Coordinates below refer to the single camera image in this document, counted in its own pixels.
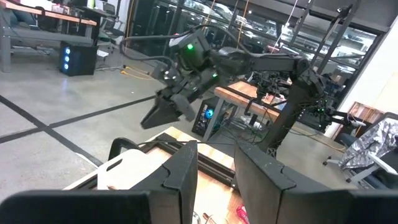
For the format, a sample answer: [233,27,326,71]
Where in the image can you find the black computer tower blue lights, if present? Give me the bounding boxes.
[58,41,99,77]

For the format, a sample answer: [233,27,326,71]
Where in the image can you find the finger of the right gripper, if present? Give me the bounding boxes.
[172,95,197,122]
[140,98,183,130]

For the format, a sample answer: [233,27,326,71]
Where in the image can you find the grey desk wooden top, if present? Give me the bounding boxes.
[0,0,98,74]

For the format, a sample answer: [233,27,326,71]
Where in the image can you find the office chair white base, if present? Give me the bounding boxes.
[322,111,398,190]

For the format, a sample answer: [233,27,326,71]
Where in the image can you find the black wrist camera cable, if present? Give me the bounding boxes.
[119,24,193,72]

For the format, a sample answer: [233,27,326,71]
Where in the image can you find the black arched handle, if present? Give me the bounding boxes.
[108,137,141,161]

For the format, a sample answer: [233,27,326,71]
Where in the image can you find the white plastic bin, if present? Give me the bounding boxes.
[96,148,170,190]

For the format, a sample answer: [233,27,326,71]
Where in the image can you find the wooden crate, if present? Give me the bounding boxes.
[348,101,386,125]

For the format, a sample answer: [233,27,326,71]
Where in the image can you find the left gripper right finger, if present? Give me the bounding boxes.
[233,142,352,224]

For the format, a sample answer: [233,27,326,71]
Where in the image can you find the camouflage jacket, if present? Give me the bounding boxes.
[338,118,398,170]

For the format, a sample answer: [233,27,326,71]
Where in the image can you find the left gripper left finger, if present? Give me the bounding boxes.
[130,139,200,224]

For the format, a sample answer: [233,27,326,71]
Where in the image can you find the wooden table white legs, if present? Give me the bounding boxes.
[201,80,293,142]

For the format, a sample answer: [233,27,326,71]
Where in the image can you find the yellow floor cable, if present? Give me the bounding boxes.
[120,64,156,81]

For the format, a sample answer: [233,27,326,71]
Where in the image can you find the black computer tower blue fan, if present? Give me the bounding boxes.
[191,96,239,142]

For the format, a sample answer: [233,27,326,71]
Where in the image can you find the black office chair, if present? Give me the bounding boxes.
[98,1,127,54]

